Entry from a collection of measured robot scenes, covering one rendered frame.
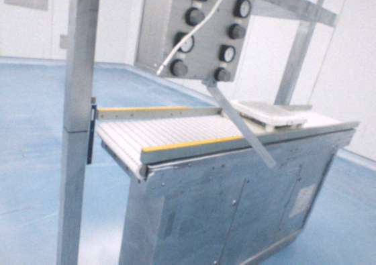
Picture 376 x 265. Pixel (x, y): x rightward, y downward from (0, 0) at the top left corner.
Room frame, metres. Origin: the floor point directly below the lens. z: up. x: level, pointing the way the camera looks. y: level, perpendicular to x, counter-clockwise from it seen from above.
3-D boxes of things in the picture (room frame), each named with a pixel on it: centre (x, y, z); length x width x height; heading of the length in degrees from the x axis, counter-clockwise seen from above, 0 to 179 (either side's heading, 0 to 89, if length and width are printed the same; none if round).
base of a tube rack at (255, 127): (1.08, -0.31, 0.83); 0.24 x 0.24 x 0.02; 41
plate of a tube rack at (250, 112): (1.08, -0.31, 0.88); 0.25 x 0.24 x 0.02; 41
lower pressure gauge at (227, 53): (0.62, -0.06, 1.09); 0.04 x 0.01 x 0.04; 132
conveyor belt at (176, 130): (1.10, -0.33, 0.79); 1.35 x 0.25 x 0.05; 132
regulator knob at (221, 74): (0.61, -0.06, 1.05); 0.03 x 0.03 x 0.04; 42
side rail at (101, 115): (1.19, -0.24, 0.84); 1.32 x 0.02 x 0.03; 132
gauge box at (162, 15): (0.62, 0.02, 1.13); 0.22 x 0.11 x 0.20; 132
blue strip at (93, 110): (0.75, 0.27, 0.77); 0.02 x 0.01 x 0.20; 132
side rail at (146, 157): (0.99, -0.41, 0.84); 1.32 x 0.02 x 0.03; 132
